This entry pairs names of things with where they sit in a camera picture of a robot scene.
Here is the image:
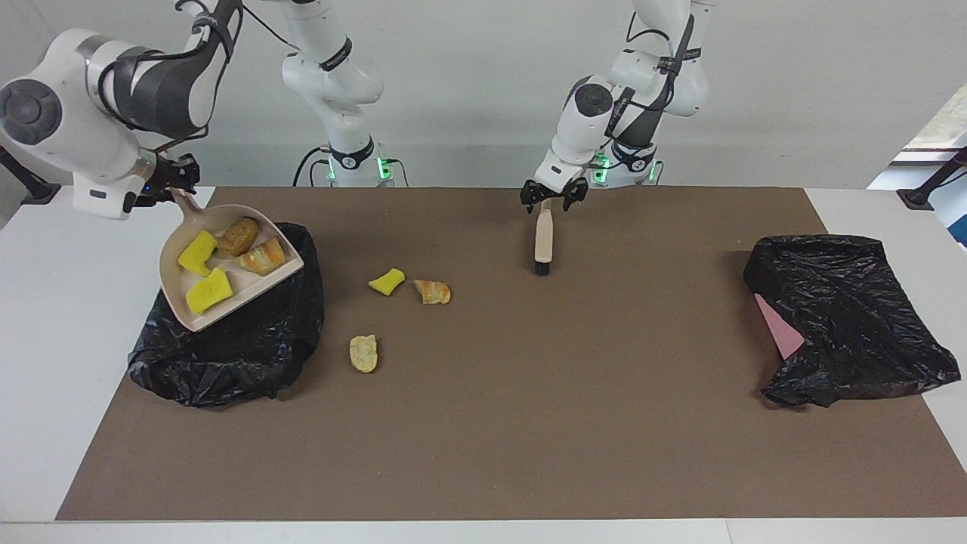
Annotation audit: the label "white wall box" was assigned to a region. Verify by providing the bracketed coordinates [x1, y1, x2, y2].
[98, 145, 181, 182]

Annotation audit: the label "beige plastic dustpan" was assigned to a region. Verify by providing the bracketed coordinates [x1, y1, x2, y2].
[159, 187, 305, 333]

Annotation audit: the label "black stand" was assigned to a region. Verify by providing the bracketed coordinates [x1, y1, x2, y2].
[0, 144, 61, 206]
[897, 147, 967, 211]

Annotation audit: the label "black base cable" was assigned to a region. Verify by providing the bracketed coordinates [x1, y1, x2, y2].
[293, 146, 333, 188]

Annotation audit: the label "pink bin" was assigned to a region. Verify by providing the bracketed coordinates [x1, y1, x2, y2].
[754, 293, 806, 360]

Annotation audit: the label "pale yellow bread piece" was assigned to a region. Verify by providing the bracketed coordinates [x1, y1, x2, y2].
[350, 334, 379, 374]

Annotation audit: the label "striped pale bread piece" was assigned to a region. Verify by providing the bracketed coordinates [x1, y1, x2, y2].
[236, 237, 288, 277]

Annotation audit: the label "striped orange bread piece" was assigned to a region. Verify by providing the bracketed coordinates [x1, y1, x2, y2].
[413, 279, 452, 306]

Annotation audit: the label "brown table mat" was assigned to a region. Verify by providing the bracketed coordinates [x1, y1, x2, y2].
[55, 187, 967, 522]

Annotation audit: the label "black trash bag bin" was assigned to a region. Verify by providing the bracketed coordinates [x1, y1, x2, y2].
[127, 221, 326, 409]

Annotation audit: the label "beige hand brush black bristles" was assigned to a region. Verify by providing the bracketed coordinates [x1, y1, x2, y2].
[534, 206, 555, 275]

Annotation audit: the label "small yellow sponge piece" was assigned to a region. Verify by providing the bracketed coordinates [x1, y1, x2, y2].
[368, 267, 406, 297]

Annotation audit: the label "black trash bag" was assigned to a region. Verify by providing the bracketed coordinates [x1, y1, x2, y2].
[743, 234, 962, 409]

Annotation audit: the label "brown bread roll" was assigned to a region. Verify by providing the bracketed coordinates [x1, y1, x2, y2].
[218, 217, 260, 258]

